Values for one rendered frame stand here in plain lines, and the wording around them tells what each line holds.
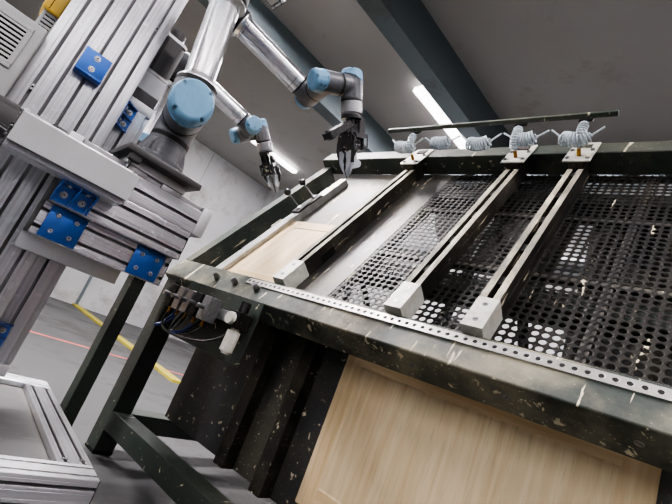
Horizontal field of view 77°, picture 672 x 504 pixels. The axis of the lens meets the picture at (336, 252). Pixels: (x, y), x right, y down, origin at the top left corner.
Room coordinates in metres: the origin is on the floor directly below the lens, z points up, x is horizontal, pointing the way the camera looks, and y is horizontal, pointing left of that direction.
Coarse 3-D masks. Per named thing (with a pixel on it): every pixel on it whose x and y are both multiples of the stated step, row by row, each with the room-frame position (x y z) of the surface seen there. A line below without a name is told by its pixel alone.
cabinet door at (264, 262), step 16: (304, 224) 2.04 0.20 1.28; (320, 224) 1.98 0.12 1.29; (272, 240) 2.02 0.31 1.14; (288, 240) 1.97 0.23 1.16; (304, 240) 1.91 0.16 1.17; (256, 256) 1.94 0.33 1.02; (272, 256) 1.89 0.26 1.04; (288, 256) 1.84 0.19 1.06; (240, 272) 1.87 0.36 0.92; (256, 272) 1.82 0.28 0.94; (272, 272) 1.78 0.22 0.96
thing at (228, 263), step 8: (336, 184) 2.27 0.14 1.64; (344, 184) 2.29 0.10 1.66; (328, 192) 2.22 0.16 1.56; (336, 192) 2.26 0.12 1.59; (320, 200) 2.20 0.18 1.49; (312, 208) 2.17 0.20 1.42; (288, 216) 2.13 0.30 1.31; (296, 216) 2.11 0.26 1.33; (304, 216) 2.15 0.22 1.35; (280, 224) 2.08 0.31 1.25; (288, 224) 2.09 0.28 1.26; (264, 232) 2.07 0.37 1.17; (272, 232) 2.04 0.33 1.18; (256, 240) 2.02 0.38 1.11; (264, 240) 2.02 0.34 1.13; (248, 248) 1.98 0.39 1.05; (256, 248) 2.01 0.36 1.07; (232, 256) 1.97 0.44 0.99; (240, 256) 1.96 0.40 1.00; (224, 264) 1.93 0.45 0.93; (232, 264) 1.94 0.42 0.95
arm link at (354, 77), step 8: (344, 72) 1.25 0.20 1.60; (352, 72) 1.24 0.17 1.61; (360, 72) 1.25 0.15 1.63; (352, 80) 1.25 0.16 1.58; (360, 80) 1.26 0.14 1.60; (352, 88) 1.26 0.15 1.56; (360, 88) 1.27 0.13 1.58; (344, 96) 1.28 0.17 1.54; (352, 96) 1.27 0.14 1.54; (360, 96) 1.28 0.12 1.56
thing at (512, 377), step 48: (240, 288) 1.69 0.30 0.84; (336, 336) 1.35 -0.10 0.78; (384, 336) 1.21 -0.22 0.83; (432, 336) 1.14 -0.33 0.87; (432, 384) 1.17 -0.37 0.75; (480, 384) 1.03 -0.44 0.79; (528, 384) 0.94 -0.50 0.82; (576, 384) 0.90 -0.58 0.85; (576, 432) 0.92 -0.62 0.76; (624, 432) 0.83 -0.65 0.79
